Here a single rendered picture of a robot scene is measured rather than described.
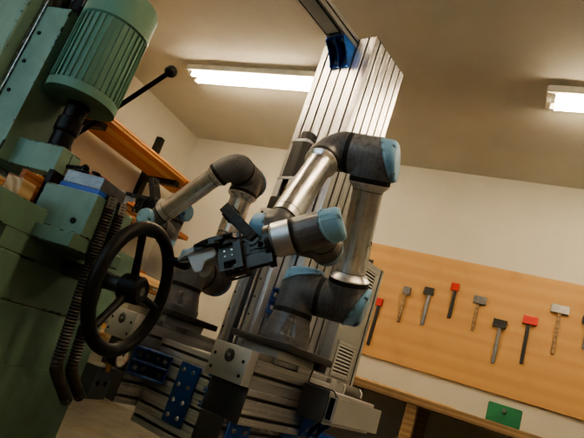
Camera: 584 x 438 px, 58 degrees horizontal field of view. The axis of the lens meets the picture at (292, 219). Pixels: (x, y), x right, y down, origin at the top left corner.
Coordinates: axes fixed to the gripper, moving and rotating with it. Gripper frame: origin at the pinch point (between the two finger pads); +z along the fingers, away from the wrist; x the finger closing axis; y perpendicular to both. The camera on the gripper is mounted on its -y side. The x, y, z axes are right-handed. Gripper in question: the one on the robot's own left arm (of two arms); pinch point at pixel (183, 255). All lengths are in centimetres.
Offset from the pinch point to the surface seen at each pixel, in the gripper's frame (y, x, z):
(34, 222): -7.0, -18.6, 22.8
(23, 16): -67, -17, 28
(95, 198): -9.9, -16.4, 10.8
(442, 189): -135, 312, -108
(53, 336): 9.9, 1.8, 33.0
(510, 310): -25, 305, -124
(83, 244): -1.8, -14.1, 15.0
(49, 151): -30.7, -8.9, 26.7
